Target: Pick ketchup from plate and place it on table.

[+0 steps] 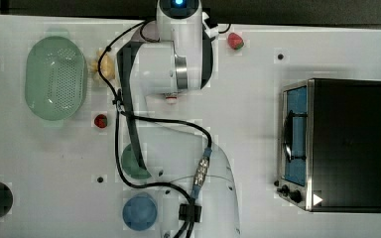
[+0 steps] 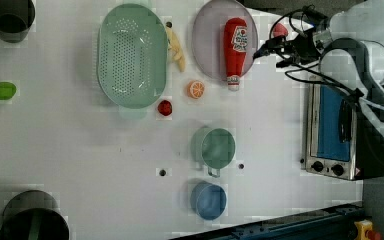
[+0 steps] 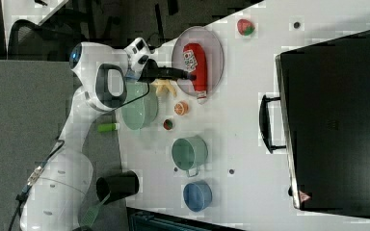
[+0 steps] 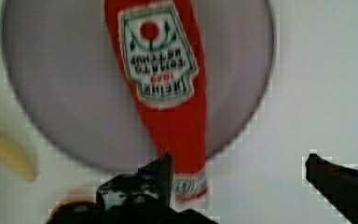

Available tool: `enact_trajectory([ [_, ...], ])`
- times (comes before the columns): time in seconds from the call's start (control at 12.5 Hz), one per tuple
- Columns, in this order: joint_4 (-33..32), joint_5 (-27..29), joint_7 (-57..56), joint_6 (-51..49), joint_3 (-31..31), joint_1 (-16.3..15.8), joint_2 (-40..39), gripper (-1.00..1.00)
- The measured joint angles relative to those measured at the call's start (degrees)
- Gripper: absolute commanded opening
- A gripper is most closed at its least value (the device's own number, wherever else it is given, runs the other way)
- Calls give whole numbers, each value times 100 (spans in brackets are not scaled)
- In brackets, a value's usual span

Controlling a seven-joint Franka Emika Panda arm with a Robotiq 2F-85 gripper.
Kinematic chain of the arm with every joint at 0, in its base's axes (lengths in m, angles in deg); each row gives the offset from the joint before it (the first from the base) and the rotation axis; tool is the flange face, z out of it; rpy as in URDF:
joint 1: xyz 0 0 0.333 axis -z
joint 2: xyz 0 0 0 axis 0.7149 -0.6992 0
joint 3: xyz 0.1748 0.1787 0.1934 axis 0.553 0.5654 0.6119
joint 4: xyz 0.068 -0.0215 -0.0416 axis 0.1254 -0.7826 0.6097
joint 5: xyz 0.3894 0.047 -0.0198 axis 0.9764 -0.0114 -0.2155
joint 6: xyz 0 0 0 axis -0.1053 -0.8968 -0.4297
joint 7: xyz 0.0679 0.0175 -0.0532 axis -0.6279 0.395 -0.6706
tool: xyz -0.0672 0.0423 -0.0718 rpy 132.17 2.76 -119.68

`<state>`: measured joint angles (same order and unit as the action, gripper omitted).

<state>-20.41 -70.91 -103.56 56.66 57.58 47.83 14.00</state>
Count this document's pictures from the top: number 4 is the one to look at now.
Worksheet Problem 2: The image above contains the yellow plush banana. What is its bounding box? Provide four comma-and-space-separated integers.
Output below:
0, 134, 36, 181

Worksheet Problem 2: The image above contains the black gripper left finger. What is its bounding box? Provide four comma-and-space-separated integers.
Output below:
46, 152, 218, 224

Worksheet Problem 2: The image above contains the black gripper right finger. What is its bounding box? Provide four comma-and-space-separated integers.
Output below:
305, 153, 358, 224

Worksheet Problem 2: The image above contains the red plush ketchup bottle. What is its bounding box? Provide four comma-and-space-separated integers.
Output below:
104, 0, 208, 202

